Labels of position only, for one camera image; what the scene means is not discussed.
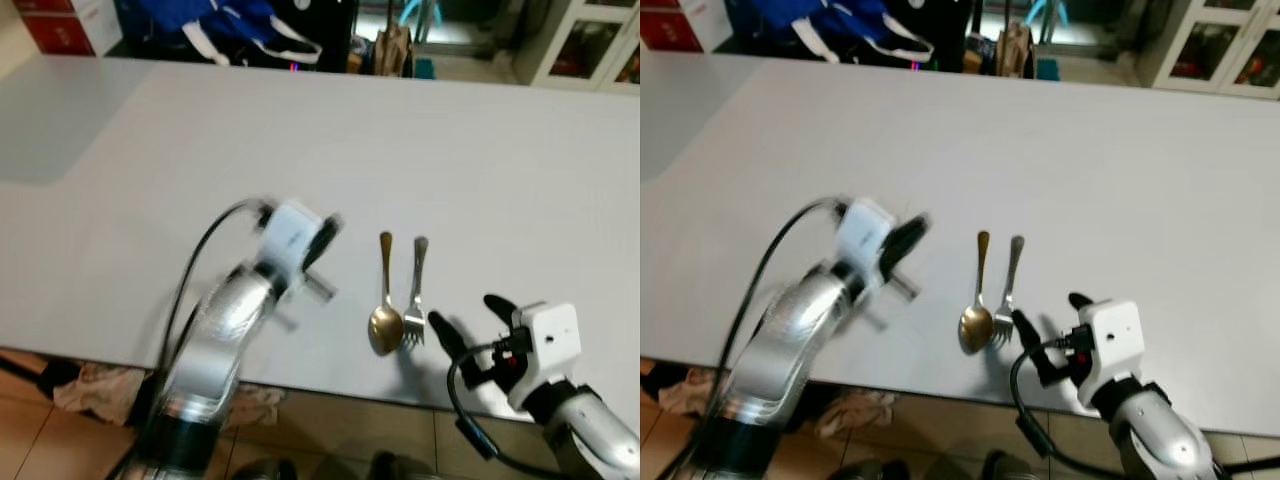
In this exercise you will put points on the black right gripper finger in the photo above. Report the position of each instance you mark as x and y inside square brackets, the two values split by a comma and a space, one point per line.
[1030, 338]
[450, 338]
[502, 310]
[1082, 302]

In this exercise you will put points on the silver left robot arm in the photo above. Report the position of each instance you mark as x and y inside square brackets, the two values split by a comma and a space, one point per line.
[790, 340]
[215, 340]

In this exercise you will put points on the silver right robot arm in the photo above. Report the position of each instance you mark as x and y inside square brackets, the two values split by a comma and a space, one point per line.
[1160, 440]
[600, 440]

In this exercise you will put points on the silver metal fork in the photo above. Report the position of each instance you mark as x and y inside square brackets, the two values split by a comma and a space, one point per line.
[414, 325]
[1005, 325]

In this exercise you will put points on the gold metal spoon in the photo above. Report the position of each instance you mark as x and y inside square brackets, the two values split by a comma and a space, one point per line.
[385, 330]
[976, 328]

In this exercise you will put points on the dark right robot foot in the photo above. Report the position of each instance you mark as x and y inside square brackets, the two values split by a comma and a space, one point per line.
[400, 468]
[1010, 467]

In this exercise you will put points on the dark robot foot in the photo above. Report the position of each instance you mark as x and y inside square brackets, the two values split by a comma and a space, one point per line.
[400, 468]
[1010, 467]
[885, 471]
[265, 470]

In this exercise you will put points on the white cloth with logo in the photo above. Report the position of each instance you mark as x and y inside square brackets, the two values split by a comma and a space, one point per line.
[258, 408]
[855, 415]

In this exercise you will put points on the beige crumpled cloth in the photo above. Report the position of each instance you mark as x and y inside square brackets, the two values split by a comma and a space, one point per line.
[692, 392]
[95, 392]

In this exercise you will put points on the dark left robot foot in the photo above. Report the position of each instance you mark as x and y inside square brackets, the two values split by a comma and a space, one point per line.
[885, 471]
[265, 470]

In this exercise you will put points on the brown paper bag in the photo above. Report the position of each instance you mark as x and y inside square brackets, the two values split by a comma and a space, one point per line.
[1015, 52]
[393, 50]

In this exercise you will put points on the black bag with round logo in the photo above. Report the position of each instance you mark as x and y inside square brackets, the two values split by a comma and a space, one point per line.
[325, 25]
[945, 25]

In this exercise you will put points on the white glass door cabinet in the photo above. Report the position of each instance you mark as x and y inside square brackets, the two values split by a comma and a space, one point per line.
[580, 45]
[1210, 50]

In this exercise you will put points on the red cardboard box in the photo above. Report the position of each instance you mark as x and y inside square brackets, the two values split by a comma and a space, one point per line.
[672, 32]
[60, 35]

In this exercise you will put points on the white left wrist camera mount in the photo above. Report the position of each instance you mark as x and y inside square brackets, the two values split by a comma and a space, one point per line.
[865, 232]
[288, 235]

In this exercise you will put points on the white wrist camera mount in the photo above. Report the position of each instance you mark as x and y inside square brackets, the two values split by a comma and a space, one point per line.
[1112, 345]
[288, 235]
[548, 345]
[865, 232]

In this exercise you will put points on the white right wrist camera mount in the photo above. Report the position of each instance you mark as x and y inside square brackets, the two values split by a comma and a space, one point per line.
[1112, 345]
[548, 345]

